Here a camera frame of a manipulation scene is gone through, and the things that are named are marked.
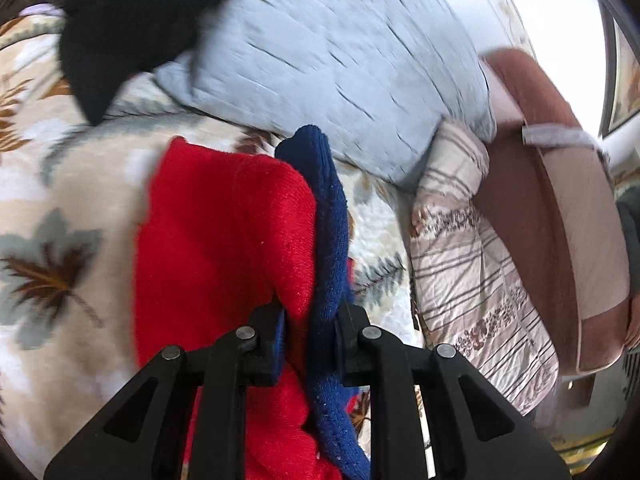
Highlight leaf-printed cream blanket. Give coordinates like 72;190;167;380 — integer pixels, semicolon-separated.
0;14;437;467

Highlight light blue quilted pillow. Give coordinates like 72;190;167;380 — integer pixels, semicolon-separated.
151;0;499;194

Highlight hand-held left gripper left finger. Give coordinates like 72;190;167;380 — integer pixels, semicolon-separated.
44;302;287;480

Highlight red and blue knit sweater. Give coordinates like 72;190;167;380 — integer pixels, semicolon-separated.
132;124;374;480

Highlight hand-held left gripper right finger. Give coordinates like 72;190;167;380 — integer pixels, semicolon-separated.
334;304;572;480

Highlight striped floral pillow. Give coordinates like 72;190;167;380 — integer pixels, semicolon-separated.
409;120;561;417

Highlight brown upholstered headboard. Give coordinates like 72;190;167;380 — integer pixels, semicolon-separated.
471;47;634;407

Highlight black garment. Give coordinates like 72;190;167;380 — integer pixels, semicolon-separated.
57;0;251;126

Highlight framed picture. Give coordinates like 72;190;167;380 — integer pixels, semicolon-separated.
599;0;640;137

